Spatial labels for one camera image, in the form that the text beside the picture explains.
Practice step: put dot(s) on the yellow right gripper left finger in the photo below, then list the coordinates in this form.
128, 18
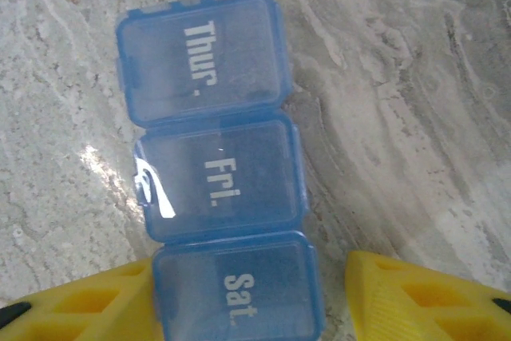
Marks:
80, 309

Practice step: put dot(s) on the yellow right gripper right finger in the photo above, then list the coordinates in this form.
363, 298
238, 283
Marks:
419, 305

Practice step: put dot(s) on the blue weekly pill organizer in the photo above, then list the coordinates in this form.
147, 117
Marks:
223, 181

